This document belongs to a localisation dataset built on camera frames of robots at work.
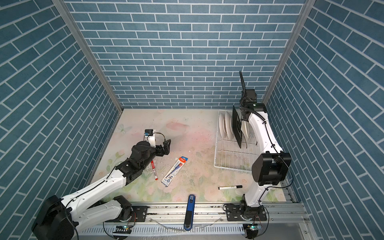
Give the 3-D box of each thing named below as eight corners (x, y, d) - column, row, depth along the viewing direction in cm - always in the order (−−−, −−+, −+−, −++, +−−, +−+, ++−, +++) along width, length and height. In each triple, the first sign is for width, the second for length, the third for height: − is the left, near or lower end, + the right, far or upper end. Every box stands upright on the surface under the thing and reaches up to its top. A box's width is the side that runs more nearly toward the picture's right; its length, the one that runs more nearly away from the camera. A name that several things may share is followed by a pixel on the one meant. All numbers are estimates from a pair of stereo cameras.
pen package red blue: (160, 182, 86) (160, 181, 84) (182, 156, 97) (182, 154, 95) (167, 187, 84) (166, 186, 83) (188, 159, 95) (187, 158, 94)
